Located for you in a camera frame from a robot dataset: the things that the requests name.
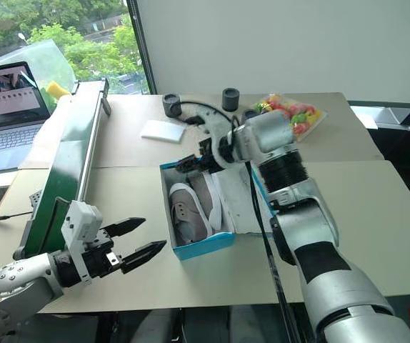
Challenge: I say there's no yellow sponge block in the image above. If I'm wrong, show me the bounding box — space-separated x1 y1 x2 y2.
45 80 71 99

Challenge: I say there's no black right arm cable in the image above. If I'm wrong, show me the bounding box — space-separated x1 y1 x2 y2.
179 101 301 343

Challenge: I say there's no dark side desk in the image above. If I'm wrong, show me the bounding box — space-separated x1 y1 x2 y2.
346 99 410 130

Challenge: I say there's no gray canvas shoe white sole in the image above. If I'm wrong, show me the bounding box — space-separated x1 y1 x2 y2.
186 172 224 229
168 182 214 247

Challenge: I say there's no translucent green plastic sheet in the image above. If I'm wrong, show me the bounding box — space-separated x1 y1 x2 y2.
0 39 76 94

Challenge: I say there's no clear bag of colourful toys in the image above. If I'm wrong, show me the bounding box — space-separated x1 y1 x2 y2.
251 93 329 143

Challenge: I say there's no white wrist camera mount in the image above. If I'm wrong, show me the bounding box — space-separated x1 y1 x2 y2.
194 108 244 169
61 200 104 286

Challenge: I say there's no blue cardboard box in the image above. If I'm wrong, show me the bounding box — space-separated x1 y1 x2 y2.
159 158 281 262

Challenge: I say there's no gray open laptop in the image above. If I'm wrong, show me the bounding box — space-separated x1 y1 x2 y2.
0 61 52 177

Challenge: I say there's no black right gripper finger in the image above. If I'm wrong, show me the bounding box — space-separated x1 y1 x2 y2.
176 154 201 174
194 159 214 176

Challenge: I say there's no thin black rod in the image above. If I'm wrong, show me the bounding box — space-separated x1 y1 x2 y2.
0 211 35 222

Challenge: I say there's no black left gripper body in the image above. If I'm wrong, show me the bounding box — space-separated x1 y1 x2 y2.
81 228 124 280

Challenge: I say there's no white foam pad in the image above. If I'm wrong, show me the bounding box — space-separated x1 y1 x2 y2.
140 119 186 144

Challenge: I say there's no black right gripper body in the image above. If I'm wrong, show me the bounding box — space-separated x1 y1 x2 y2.
197 136 225 170

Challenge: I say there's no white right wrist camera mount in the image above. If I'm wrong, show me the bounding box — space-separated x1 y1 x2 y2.
194 108 244 169

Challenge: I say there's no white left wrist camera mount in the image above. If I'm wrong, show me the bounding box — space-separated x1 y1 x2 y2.
61 200 104 286

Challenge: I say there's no green conveyor belt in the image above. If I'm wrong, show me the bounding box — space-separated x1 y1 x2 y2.
11 78 113 261

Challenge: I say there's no black cylinder cup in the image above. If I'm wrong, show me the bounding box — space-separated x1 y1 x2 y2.
221 87 241 112
162 93 183 119

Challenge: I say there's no black window frame post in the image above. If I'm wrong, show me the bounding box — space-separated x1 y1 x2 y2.
126 0 158 96

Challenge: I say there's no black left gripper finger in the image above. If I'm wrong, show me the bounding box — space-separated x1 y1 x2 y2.
120 239 168 275
101 217 146 238

